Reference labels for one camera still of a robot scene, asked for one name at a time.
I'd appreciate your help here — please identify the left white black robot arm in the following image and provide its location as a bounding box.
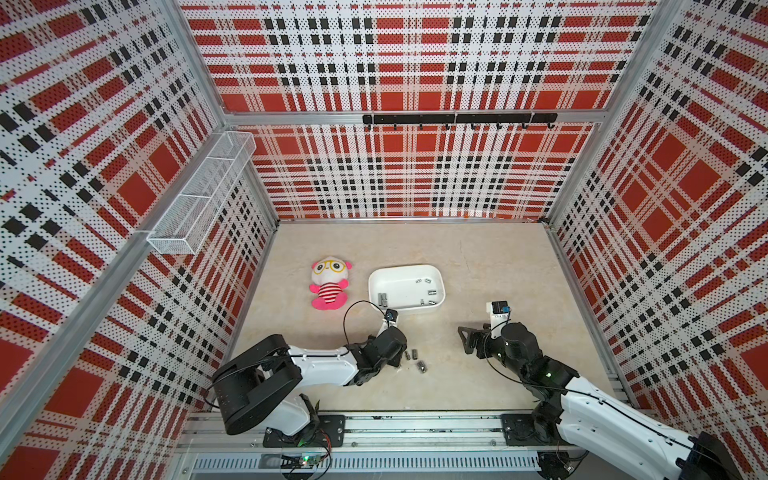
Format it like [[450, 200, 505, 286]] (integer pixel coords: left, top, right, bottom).
[[212, 326, 407, 436]]

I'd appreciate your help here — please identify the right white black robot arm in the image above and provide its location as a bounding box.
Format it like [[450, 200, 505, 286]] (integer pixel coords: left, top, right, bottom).
[[458, 322, 741, 479]]

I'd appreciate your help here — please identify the white plastic storage box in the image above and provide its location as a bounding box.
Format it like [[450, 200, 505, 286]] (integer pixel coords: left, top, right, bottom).
[[368, 264, 446, 313]]

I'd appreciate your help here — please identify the pink white plush toy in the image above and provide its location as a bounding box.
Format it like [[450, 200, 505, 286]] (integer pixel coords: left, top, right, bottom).
[[309, 256, 352, 311]]

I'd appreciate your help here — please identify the green circuit board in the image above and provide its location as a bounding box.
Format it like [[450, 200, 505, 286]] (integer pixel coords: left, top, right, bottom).
[[280, 455, 316, 470]]

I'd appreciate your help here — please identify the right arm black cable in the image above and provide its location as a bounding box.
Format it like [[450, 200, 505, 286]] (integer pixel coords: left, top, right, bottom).
[[482, 353, 745, 475]]

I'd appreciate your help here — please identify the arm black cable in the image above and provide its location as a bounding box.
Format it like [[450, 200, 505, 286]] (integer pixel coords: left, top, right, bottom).
[[341, 299, 388, 349], [482, 353, 745, 475]]

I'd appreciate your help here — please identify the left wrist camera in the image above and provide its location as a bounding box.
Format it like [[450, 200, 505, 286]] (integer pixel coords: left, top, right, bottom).
[[379, 309, 399, 334]]

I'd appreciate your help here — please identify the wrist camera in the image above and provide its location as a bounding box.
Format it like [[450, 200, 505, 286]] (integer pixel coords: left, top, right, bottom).
[[486, 300, 511, 338], [379, 309, 399, 334]]

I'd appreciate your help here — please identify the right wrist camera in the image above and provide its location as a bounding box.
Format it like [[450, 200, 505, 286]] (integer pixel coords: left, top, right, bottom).
[[486, 300, 511, 338]]

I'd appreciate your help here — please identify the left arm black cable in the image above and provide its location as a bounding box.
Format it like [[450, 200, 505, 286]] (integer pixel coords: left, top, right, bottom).
[[341, 299, 388, 349]]

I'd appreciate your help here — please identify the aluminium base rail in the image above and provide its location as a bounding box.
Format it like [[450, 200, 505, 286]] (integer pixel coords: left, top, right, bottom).
[[173, 410, 667, 480]]

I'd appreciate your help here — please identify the black wall hook rail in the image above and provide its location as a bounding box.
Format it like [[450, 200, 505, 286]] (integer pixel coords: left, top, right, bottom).
[[362, 113, 558, 127]]

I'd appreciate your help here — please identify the white wire mesh basket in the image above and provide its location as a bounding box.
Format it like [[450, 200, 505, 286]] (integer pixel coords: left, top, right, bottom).
[[148, 131, 256, 255]]

